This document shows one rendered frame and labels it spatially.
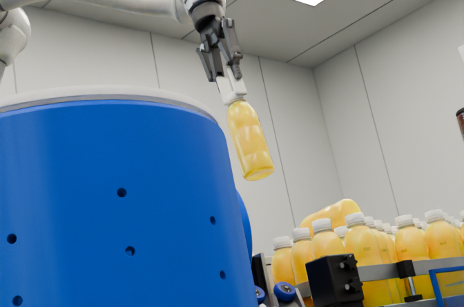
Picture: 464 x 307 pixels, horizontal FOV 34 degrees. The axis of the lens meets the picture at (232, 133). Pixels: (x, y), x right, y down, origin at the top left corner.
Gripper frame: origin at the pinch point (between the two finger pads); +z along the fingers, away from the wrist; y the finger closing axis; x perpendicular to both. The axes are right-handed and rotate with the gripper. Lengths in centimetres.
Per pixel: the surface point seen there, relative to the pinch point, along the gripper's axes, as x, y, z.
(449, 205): 378, -234, -46
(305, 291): 3.7, -2.6, 46.7
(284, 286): -3.8, 0.5, 45.7
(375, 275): 11, 11, 49
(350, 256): 1.7, 14.7, 45.3
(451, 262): 33, 11, 49
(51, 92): -77, 68, 44
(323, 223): 7.8, 4.8, 35.1
